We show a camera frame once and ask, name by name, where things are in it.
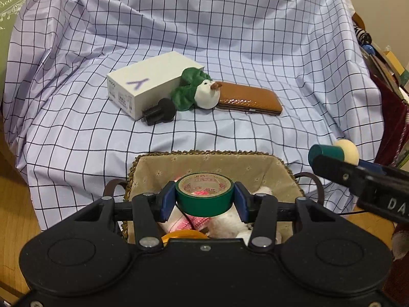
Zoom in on dark red velvet cloth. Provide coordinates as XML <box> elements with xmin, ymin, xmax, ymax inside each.
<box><xmin>372</xmin><ymin>77</ymin><xmax>409</xmax><ymax>167</ymax></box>

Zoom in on white cardboard box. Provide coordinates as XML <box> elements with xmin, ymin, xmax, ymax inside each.
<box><xmin>106</xmin><ymin>51</ymin><xmax>205</xmax><ymax>120</ymax></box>

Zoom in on green printed bag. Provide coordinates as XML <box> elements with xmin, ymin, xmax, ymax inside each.
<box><xmin>0</xmin><ymin>0</ymin><xmax>39</xmax><ymax>80</ymax></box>

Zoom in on white and green plush bird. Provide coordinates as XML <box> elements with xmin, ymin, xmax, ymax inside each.
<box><xmin>171</xmin><ymin>67</ymin><xmax>222</xmax><ymax>112</ymax></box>

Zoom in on black plug adapter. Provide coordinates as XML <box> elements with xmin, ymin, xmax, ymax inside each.
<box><xmin>141</xmin><ymin>98</ymin><xmax>176</xmax><ymax>125</ymax></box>

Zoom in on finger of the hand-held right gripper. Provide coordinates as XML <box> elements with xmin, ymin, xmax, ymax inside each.
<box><xmin>358</xmin><ymin>159</ymin><xmax>409</xmax><ymax>180</ymax></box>
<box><xmin>312</xmin><ymin>154</ymin><xmax>384</xmax><ymax>195</ymax></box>

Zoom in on yellow patterned pouch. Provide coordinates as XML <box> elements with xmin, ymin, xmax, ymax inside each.
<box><xmin>161</xmin><ymin>229</ymin><xmax>208</xmax><ymax>247</ymax></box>

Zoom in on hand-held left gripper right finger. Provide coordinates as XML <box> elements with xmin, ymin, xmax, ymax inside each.
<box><xmin>235</xmin><ymin>182</ymin><xmax>336</xmax><ymax>251</ymax></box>

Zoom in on pink face mask pack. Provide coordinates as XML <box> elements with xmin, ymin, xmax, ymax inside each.
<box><xmin>159</xmin><ymin>205</ymin><xmax>211</xmax><ymax>232</ymax></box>

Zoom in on dark framed board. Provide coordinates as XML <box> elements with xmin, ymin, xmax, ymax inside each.
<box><xmin>367</xmin><ymin>51</ymin><xmax>409</xmax><ymax>103</ymax></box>

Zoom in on purple braided lanyard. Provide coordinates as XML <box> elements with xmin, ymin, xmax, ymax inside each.
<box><xmin>394</xmin><ymin>128</ymin><xmax>409</xmax><ymax>167</ymax></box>

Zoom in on black and white striped cloth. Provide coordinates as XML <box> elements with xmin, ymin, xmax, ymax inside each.
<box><xmin>355</xmin><ymin>27</ymin><xmax>373</xmax><ymax>45</ymax></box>

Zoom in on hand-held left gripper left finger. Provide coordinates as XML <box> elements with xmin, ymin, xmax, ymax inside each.
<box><xmin>72</xmin><ymin>182</ymin><xmax>177</xmax><ymax>251</ymax></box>

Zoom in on brown leather case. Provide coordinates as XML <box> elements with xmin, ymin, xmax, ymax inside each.
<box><xmin>215</xmin><ymin>81</ymin><xmax>283</xmax><ymax>116</ymax></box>

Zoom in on white and pink items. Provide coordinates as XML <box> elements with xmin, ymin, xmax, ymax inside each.
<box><xmin>208</xmin><ymin>185</ymin><xmax>282</xmax><ymax>244</ymax></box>

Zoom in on checkered light blue sheet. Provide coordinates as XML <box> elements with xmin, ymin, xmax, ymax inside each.
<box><xmin>2</xmin><ymin>0</ymin><xmax>384</xmax><ymax>231</ymax></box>

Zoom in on green tape roll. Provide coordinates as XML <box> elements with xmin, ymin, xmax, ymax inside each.
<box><xmin>175</xmin><ymin>173</ymin><xmax>236</xmax><ymax>217</ymax></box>

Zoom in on makeup sponge with green handle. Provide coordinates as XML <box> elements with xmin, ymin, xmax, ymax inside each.
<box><xmin>308</xmin><ymin>139</ymin><xmax>360</xmax><ymax>166</ymax></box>

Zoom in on woven basket with fabric lining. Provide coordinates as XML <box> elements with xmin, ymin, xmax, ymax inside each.
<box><xmin>102</xmin><ymin>150</ymin><xmax>325</xmax><ymax>247</ymax></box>

